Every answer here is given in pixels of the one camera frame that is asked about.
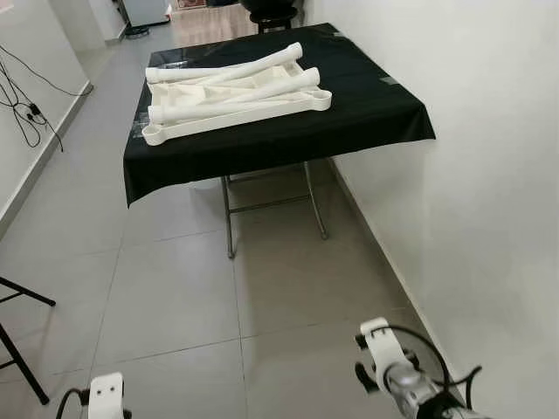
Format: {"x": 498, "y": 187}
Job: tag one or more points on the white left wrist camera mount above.
{"x": 106, "y": 394}

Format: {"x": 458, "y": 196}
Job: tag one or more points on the black tripod stand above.
{"x": 26, "y": 291}

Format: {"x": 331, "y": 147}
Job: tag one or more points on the black power adapter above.
{"x": 35, "y": 109}

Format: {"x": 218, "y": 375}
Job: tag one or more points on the white plastic table top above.
{"x": 218, "y": 127}

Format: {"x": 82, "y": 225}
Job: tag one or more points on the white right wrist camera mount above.
{"x": 378, "y": 342}

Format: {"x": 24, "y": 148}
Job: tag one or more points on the black stool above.
{"x": 271, "y": 13}

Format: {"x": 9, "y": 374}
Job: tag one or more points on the beige cloth covered table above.
{"x": 205, "y": 26}

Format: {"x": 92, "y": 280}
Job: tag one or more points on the grey tape piece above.
{"x": 389, "y": 80}

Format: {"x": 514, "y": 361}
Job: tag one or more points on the black tablecloth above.
{"x": 367, "y": 113}

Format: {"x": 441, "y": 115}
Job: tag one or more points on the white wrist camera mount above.
{"x": 106, "y": 394}
{"x": 378, "y": 342}

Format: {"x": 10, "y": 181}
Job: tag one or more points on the white refrigerator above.
{"x": 144, "y": 10}

